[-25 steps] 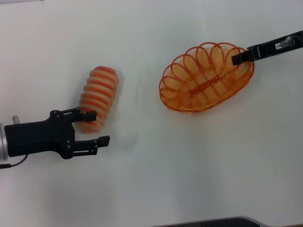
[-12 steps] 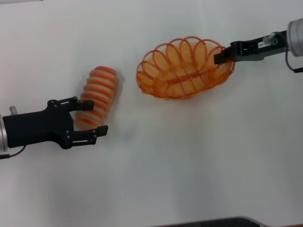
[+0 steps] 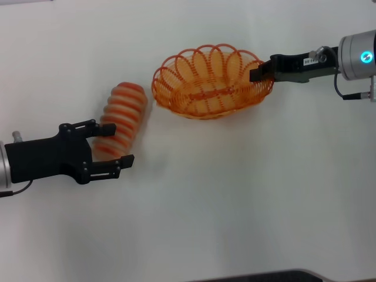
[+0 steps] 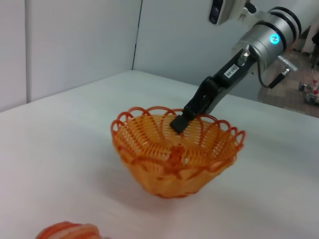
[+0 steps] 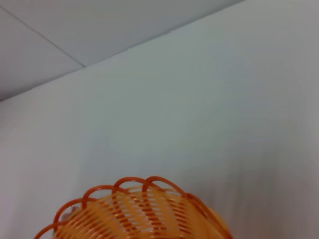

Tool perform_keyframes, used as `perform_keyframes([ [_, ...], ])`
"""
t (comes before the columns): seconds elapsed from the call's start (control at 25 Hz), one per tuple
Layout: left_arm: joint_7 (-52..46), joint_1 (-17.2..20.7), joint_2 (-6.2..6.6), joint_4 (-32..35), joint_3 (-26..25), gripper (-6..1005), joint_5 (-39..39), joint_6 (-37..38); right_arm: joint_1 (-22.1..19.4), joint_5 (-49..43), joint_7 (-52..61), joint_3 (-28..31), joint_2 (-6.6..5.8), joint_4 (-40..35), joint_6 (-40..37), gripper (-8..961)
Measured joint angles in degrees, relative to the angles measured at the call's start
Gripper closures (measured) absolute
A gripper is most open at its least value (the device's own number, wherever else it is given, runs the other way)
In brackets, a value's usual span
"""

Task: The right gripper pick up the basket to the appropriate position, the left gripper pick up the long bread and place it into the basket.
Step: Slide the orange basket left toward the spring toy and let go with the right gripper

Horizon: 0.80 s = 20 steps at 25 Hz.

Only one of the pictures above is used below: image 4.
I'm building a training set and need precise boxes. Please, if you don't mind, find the orange white striped bread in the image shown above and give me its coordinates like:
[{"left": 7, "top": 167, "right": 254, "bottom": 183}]
[{"left": 34, "top": 221, "right": 103, "bottom": 239}]

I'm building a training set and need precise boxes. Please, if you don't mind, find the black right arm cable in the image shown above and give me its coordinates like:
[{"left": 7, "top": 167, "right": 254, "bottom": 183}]
[{"left": 256, "top": 56, "right": 299, "bottom": 90}]

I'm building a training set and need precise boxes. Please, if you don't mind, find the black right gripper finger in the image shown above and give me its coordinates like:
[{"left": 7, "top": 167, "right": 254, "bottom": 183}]
[
  {"left": 196, "top": 109, "right": 218, "bottom": 120},
  {"left": 169, "top": 75, "right": 223, "bottom": 135}
]

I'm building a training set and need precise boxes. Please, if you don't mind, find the background cart with red items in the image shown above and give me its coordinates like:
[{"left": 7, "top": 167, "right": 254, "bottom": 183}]
[{"left": 298, "top": 79, "right": 319, "bottom": 105}]

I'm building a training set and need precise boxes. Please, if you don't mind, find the orange wire basket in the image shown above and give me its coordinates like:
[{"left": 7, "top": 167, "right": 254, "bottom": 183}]
[{"left": 110, "top": 106, "right": 247, "bottom": 199}]

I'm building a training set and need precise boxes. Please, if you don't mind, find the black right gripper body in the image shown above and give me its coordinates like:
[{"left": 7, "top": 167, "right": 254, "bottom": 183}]
[{"left": 211, "top": 48, "right": 258, "bottom": 111}]

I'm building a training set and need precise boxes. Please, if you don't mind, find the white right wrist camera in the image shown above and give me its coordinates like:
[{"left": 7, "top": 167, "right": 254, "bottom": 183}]
[{"left": 208, "top": 0, "right": 251, "bottom": 26}]

